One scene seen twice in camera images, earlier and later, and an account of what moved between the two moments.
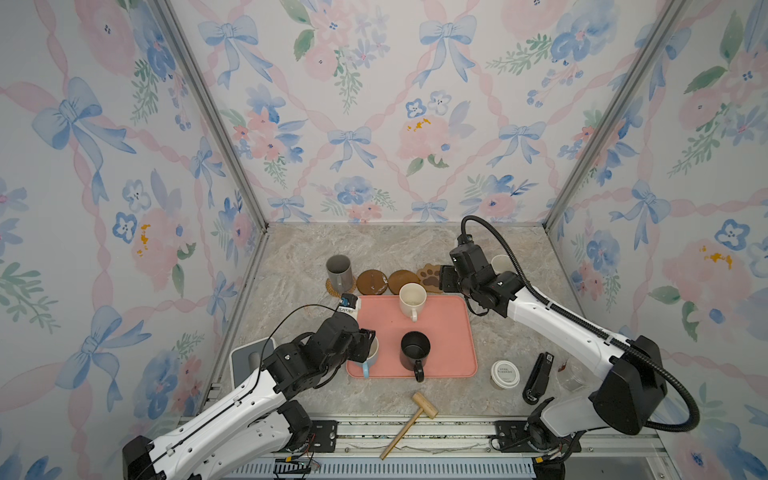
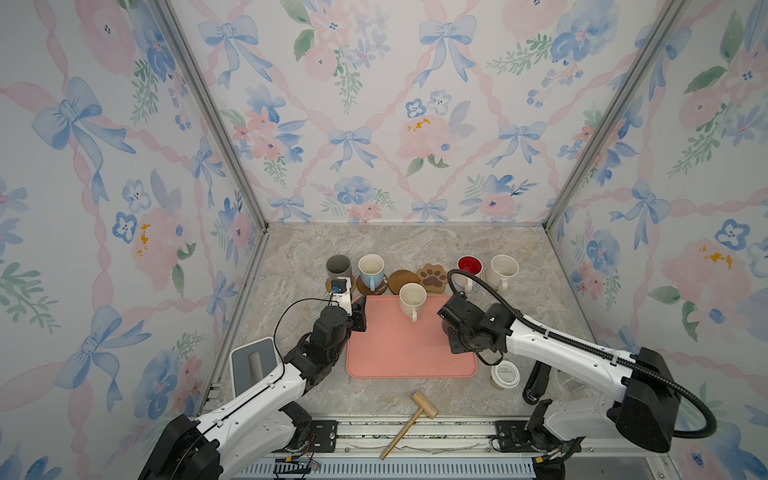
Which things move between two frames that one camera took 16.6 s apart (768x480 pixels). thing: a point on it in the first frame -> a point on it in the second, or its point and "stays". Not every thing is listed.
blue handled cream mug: x=371 y=358 -> x=371 y=268
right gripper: x=446 y=275 -> x=453 y=344
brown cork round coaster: x=399 y=278 stays
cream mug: x=502 y=263 stays
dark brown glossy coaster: x=371 y=282 stays
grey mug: x=340 y=273 stays
